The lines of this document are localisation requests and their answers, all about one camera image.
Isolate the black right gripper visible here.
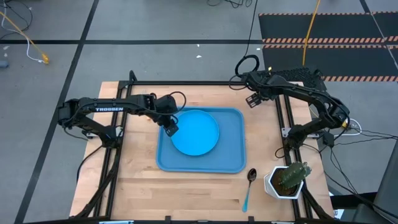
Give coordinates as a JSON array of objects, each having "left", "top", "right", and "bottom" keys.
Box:
[{"left": 245, "top": 81, "right": 272, "bottom": 109}]

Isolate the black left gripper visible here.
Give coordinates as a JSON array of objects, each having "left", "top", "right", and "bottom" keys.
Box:
[{"left": 148, "top": 112, "right": 180, "bottom": 138}]

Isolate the light blue round plate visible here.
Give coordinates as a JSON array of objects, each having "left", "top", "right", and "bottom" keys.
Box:
[{"left": 170, "top": 109, "right": 220, "bottom": 157}]

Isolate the dark spoon with blue handle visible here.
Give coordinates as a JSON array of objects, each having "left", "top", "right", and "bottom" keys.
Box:
[{"left": 241, "top": 167, "right": 257, "bottom": 213}]

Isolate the blue plastic tray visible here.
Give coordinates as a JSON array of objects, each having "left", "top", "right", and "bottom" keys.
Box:
[{"left": 155, "top": 106, "right": 248, "bottom": 174}]

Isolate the black perforated mat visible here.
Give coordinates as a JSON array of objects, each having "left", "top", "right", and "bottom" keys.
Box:
[{"left": 272, "top": 67, "right": 326, "bottom": 91}]

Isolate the black power adapter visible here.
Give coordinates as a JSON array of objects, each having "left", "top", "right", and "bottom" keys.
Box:
[{"left": 322, "top": 130, "right": 335, "bottom": 147}]

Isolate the brown potting soil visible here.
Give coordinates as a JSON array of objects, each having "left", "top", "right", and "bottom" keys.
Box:
[{"left": 271, "top": 169, "right": 299, "bottom": 197}]

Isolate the green cactus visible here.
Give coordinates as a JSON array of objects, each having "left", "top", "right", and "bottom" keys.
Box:
[{"left": 277, "top": 161, "right": 313, "bottom": 190}]

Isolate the white hexagonal plant pot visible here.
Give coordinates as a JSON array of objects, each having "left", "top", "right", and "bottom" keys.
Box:
[{"left": 263, "top": 166, "right": 305, "bottom": 200}]

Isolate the black striped-edge floor mat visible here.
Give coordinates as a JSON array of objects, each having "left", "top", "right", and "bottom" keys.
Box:
[
  {"left": 262, "top": 44, "right": 398, "bottom": 83},
  {"left": 257, "top": 12, "right": 398, "bottom": 44}
]

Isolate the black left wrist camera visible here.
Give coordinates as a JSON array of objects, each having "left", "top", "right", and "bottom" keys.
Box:
[{"left": 157, "top": 95, "right": 178, "bottom": 114}]

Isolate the black hanging cable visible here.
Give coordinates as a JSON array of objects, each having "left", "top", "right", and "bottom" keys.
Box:
[{"left": 229, "top": 0, "right": 261, "bottom": 91}]

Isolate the yellow hanging cable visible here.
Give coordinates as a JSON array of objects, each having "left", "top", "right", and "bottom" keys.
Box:
[{"left": 303, "top": 0, "right": 321, "bottom": 66}]

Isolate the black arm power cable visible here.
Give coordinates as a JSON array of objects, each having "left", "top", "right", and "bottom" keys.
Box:
[{"left": 76, "top": 144, "right": 105, "bottom": 184}]

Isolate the yellow floor cable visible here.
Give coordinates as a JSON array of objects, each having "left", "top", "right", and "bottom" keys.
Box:
[{"left": 0, "top": 11, "right": 50, "bottom": 65}]

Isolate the white floor cable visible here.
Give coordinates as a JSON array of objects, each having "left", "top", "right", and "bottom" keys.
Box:
[{"left": 1, "top": 0, "right": 43, "bottom": 63}]

